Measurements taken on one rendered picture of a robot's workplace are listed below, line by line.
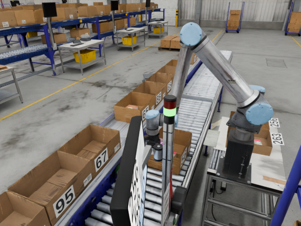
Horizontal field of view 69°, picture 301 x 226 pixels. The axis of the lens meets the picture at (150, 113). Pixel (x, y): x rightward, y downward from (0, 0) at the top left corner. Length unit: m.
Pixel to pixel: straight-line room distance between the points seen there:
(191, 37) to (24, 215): 1.38
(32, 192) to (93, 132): 0.65
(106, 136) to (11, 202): 0.80
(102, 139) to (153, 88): 1.18
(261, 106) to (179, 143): 0.97
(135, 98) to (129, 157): 1.86
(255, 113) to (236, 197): 1.58
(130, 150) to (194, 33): 0.77
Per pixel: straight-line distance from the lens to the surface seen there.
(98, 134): 1.95
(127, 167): 0.69
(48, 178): 1.75
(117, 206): 0.60
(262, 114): 1.43
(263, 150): 2.21
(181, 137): 2.09
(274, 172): 2.08
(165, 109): 0.86
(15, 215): 1.61
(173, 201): 1.22
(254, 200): 2.87
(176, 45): 9.46
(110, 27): 9.71
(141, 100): 2.52
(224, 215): 2.62
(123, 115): 2.22
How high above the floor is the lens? 2.01
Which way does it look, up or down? 28 degrees down
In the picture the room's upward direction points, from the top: straight up
